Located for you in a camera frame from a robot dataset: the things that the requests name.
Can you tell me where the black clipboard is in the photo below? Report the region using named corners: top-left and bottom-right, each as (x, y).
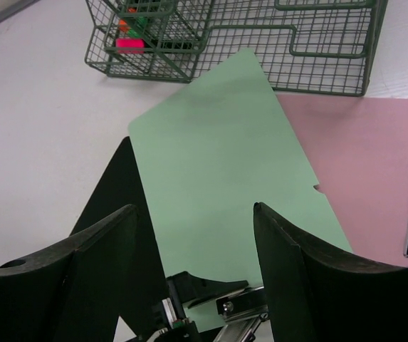
top-left (71, 137), bottom-right (169, 341)

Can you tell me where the pink clipboard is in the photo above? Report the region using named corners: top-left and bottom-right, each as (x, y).
top-left (278, 94), bottom-right (408, 266)

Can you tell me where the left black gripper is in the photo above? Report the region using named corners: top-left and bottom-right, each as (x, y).
top-left (125, 270), bottom-right (251, 342)

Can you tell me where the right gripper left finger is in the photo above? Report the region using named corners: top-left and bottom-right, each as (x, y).
top-left (0, 205), bottom-right (138, 341)

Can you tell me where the green wire mesh organizer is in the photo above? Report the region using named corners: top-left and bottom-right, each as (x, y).
top-left (85, 1), bottom-right (387, 97)

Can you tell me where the green clipboard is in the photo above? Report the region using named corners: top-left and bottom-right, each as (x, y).
top-left (128, 48), bottom-right (350, 286)

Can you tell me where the pink highlighter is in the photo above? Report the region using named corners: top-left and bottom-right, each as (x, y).
top-left (115, 38), bottom-right (194, 55)

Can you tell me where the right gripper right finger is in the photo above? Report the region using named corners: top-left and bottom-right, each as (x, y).
top-left (253, 202), bottom-right (408, 341)

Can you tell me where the green highlighter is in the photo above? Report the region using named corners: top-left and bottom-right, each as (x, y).
top-left (126, 17), bottom-right (149, 38)

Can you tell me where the orange highlighter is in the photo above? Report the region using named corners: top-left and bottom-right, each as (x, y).
top-left (118, 19), bottom-right (136, 37)

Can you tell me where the aluminium rail back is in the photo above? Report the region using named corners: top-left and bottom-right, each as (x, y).
top-left (0, 0), bottom-right (39, 36)

